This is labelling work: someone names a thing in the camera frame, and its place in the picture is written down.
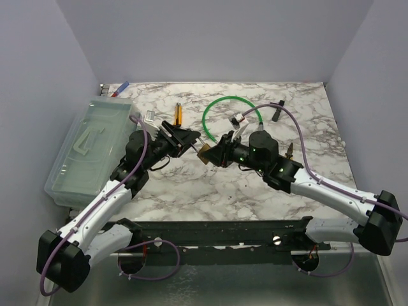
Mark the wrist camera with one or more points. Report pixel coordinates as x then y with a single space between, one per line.
149 117
239 123

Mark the brass padlock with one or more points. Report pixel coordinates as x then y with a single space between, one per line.
203 149

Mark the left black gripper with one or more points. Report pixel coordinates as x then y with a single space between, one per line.
178 148

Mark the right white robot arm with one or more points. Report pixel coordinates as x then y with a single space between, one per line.
373 220

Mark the green cable lock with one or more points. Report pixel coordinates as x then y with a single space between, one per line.
220 108

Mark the yellow utility knife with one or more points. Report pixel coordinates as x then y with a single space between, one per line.
178 115

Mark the black T-shaped tool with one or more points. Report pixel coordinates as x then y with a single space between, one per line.
277 113

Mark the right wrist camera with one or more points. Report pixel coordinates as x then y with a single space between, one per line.
239 123

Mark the clear plastic storage box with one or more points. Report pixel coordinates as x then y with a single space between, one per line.
93 147

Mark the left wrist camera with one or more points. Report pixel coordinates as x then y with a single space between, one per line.
149 117

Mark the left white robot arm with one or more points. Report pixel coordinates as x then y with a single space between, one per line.
62 255

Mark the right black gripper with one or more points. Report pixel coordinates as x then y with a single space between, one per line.
219 155

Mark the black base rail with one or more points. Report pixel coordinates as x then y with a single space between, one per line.
203 242

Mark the yellow handled pliers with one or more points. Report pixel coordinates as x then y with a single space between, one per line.
289 152

